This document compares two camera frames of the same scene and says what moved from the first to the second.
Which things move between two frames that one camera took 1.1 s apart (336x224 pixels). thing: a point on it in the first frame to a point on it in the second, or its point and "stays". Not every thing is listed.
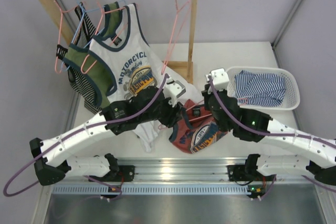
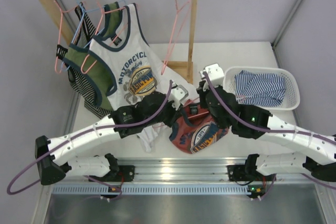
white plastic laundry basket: x=291 y=98 stays
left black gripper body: x=172 y=115 stays
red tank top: x=196 y=128 stays
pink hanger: x=161 y=127 to x=220 y=97
